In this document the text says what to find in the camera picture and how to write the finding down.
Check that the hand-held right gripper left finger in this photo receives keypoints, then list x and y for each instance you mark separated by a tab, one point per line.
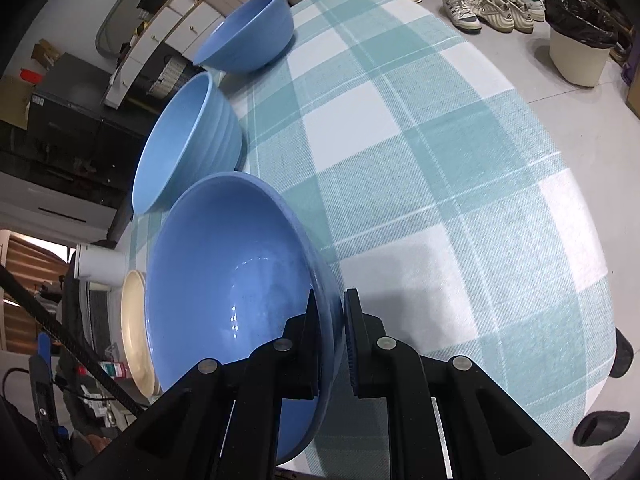
300	355

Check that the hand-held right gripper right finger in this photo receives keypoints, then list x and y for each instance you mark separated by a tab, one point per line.
350	345

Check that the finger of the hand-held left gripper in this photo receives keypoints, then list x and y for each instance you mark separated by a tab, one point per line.
42	360

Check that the cream round plate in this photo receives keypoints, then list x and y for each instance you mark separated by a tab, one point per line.
131	320
156	387

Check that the ribbed blue bowl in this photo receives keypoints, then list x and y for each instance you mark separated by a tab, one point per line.
175	150

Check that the red label bottle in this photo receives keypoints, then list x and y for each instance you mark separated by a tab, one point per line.
116	370

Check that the brown wooden panel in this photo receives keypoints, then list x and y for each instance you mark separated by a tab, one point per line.
25	260

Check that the teal white checkered tablecloth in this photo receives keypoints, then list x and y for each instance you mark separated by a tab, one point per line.
425	185

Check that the black cabinet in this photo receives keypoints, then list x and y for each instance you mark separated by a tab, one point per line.
65	110

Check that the black slipper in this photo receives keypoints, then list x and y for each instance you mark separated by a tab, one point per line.
600	427
621	355

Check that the red packet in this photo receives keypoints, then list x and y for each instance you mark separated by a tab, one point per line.
30	76

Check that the small cardboard box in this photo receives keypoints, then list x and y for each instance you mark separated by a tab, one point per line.
45	55

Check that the wicker basket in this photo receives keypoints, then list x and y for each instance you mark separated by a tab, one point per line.
167	80

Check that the oval grey mirror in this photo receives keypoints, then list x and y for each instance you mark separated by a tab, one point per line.
107	35

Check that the white desk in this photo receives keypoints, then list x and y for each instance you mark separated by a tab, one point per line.
150	40

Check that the cream trash bin black bag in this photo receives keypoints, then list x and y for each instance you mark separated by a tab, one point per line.
575	60

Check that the purple box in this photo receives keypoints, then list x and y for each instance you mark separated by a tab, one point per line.
631	67

